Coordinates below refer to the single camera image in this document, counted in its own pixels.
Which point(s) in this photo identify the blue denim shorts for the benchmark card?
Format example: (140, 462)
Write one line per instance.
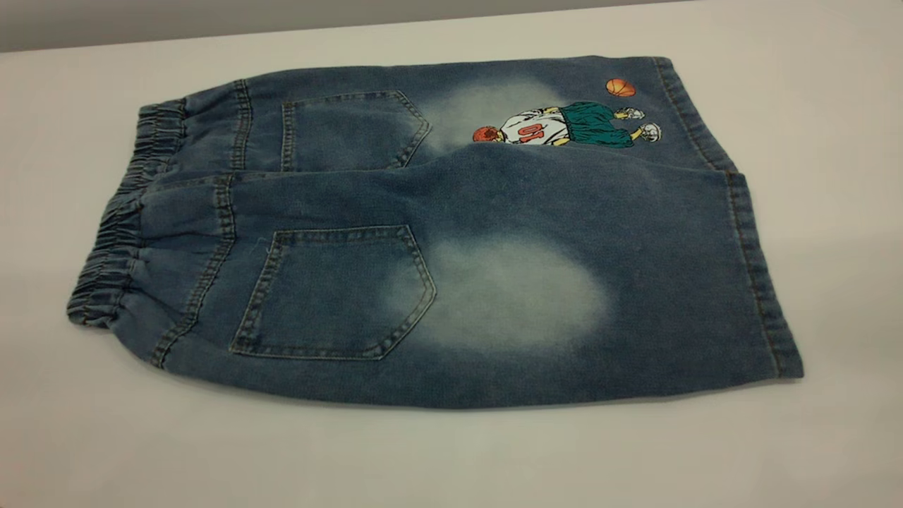
(494, 212)

